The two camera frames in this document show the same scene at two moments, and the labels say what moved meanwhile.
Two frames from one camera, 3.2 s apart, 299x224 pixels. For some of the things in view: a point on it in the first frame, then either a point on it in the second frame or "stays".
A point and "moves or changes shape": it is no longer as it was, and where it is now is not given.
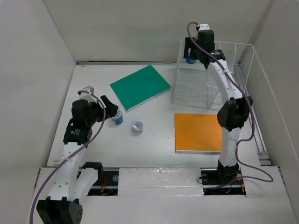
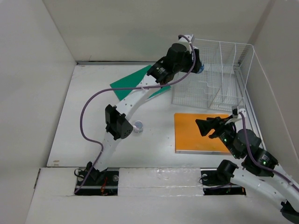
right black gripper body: [199, 50] -> [226, 135]
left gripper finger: [110, 109] -> [197, 62]
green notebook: [139, 87] stays
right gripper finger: [190, 49] -> [204, 130]
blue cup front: [118, 119] moves or changes shape
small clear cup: [138, 126] stays
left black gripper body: [96, 114] -> [186, 63]
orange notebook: [197, 133] stays
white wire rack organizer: [195, 87] stays
